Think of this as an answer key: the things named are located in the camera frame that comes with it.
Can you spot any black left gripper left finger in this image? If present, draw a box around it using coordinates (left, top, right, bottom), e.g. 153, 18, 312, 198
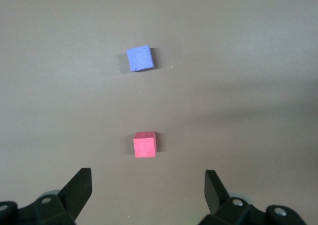
33, 168, 93, 225

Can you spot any brown table cover sheet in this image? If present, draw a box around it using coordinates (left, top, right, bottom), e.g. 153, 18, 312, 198
0, 0, 318, 225

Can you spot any red foam block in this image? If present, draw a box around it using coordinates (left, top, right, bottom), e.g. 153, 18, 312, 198
133, 131, 158, 159

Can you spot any purple foam block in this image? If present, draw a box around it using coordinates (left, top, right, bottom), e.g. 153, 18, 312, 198
126, 44, 155, 73

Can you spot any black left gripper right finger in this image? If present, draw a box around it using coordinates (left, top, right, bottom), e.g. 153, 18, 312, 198
200, 170, 251, 225

